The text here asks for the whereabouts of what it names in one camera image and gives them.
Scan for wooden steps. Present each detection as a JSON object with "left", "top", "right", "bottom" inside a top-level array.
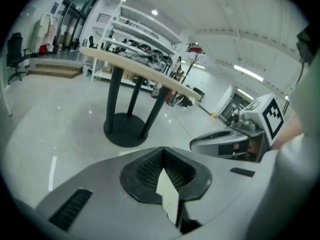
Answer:
[{"left": 26, "top": 63, "right": 84, "bottom": 80}]

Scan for person's right forearm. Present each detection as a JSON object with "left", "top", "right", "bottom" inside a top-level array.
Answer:
[{"left": 270, "top": 114, "right": 305, "bottom": 151}]

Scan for black coat stand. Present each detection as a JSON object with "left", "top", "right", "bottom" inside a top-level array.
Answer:
[{"left": 183, "top": 50, "right": 204, "bottom": 85}]

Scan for white metal shelf rack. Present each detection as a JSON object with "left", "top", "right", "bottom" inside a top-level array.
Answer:
[{"left": 90, "top": 3, "right": 184, "bottom": 93}]

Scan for grey crumpled cloth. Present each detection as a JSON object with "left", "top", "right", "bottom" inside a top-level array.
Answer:
[{"left": 118, "top": 52, "right": 164, "bottom": 71}]

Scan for round beige table black base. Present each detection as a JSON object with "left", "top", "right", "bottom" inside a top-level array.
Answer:
[{"left": 79, "top": 46, "right": 202, "bottom": 149}]

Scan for black office chair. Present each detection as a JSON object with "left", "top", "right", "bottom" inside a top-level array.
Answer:
[
  {"left": 5, "top": 32, "right": 30, "bottom": 85},
  {"left": 88, "top": 35, "right": 99, "bottom": 51}
]

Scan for person's upper body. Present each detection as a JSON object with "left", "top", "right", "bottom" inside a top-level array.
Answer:
[{"left": 287, "top": 56, "right": 320, "bottom": 141}]

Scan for clothes rack with pale garments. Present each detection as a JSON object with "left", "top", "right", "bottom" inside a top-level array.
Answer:
[{"left": 29, "top": 13, "right": 60, "bottom": 54}]

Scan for long ceiling light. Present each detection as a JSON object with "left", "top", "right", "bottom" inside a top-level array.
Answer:
[{"left": 233, "top": 64, "right": 265, "bottom": 83}]

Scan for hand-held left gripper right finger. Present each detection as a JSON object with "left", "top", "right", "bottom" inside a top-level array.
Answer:
[{"left": 163, "top": 145, "right": 213, "bottom": 235}]

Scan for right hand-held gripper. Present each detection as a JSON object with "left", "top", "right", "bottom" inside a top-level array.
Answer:
[{"left": 189, "top": 92, "right": 286, "bottom": 164}]

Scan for white lidded bin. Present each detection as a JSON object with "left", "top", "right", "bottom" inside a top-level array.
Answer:
[{"left": 155, "top": 168, "right": 181, "bottom": 225}]

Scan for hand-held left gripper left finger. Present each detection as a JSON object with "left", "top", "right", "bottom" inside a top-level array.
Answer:
[{"left": 119, "top": 145, "right": 165, "bottom": 205}]

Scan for row of black round devices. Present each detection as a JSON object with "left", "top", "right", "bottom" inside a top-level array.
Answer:
[{"left": 122, "top": 38, "right": 174, "bottom": 68}]

